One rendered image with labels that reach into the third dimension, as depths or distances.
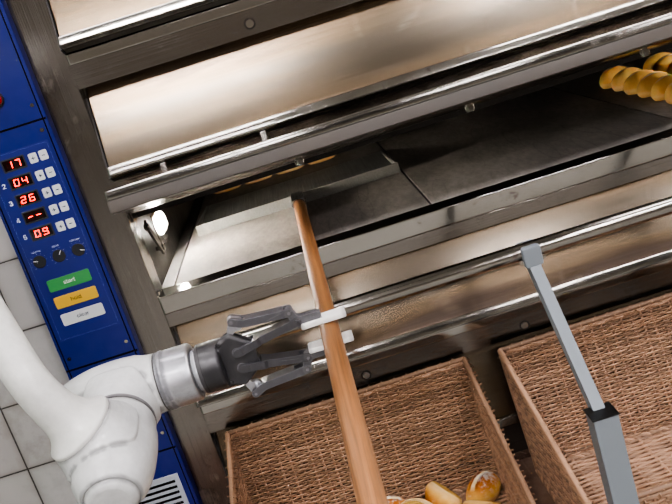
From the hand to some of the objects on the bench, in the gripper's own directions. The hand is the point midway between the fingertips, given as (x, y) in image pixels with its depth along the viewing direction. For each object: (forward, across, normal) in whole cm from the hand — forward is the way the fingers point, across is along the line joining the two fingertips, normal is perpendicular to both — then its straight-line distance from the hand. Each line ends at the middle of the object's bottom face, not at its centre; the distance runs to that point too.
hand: (327, 329), depth 135 cm
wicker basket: (+60, +61, -27) cm, 90 cm away
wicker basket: (-2, +62, -28) cm, 68 cm away
